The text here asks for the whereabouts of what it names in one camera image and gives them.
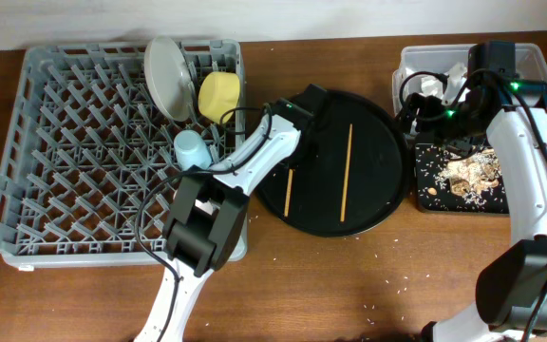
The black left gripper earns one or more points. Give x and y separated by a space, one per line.
312 147

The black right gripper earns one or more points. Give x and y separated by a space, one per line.
429 105

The yellow bowl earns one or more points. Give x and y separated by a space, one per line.
218 94

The light blue cup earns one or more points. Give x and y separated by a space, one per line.
191 150

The pale green plate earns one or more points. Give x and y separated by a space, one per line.
168 79

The pink cup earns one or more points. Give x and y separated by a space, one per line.
206 207

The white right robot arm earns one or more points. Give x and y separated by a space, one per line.
495 90

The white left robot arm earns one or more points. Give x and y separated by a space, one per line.
197 244

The grey dishwasher rack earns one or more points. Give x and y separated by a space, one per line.
85 149

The crumpled white paper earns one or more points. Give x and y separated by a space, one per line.
456 77

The clear plastic bin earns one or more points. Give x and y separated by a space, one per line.
420 61

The round black tray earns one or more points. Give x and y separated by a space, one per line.
379 173

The food scraps pile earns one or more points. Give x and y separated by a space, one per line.
471 178

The rectangular black tray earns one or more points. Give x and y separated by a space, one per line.
429 161

